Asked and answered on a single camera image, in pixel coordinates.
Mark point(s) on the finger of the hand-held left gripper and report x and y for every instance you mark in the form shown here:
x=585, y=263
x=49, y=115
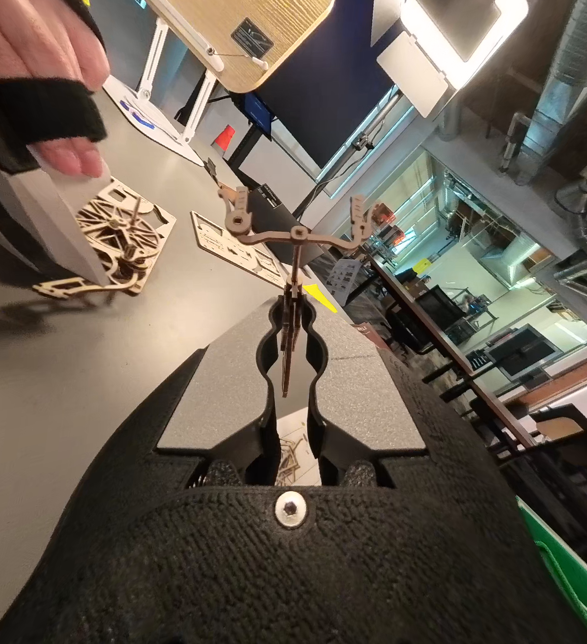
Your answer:
x=67, y=201

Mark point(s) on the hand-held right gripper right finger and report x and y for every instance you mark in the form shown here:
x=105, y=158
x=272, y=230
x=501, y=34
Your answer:
x=368, y=397

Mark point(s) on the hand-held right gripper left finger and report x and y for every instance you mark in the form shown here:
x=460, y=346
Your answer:
x=223, y=392

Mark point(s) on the wooden model frame with wheel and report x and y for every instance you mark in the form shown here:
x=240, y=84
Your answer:
x=122, y=226

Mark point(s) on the plywood parts sheet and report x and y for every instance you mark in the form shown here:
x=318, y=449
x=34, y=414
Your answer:
x=233, y=246

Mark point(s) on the person's left hand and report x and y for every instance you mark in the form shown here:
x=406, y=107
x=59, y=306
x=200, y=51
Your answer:
x=32, y=40

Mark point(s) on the printed instruction sheet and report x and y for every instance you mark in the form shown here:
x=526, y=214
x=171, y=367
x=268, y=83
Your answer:
x=296, y=453

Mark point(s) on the long brown workbench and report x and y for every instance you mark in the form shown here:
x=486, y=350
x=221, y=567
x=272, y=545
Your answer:
x=449, y=347

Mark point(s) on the yellow paper sheet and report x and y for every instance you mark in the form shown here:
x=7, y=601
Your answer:
x=321, y=297

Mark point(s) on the white tabletop stand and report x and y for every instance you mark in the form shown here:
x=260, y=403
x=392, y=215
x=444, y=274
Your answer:
x=155, y=65

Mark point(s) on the white picture leaflet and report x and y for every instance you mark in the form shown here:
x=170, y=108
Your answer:
x=344, y=279

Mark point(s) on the hanging black monitor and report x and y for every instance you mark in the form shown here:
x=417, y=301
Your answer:
x=522, y=354

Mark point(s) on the black cardboard box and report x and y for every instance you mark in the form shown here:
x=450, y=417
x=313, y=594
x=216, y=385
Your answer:
x=273, y=211

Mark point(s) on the wooden ceiling beam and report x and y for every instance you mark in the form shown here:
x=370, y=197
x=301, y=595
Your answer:
x=570, y=375

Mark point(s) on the light wood tilting tabletop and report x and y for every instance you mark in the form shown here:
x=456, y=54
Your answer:
x=233, y=30

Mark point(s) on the small blue screen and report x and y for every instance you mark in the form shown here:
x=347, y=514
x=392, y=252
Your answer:
x=258, y=113

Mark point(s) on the large dark screen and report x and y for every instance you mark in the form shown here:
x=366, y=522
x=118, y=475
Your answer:
x=323, y=75

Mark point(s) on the white studio light panel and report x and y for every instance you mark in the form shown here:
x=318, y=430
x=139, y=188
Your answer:
x=474, y=30

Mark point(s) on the large silver ventilation duct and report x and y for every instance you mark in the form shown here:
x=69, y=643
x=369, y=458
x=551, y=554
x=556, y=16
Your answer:
x=575, y=60

